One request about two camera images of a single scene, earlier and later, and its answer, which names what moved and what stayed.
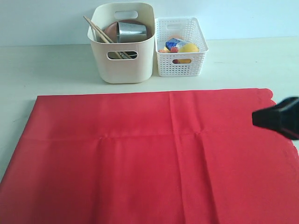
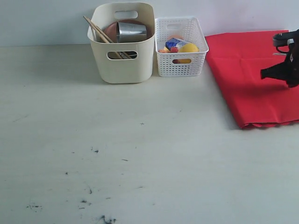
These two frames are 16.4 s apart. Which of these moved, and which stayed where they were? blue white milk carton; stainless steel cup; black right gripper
Moved: black right gripper
Stayed: stainless steel cup; blue white milk carton
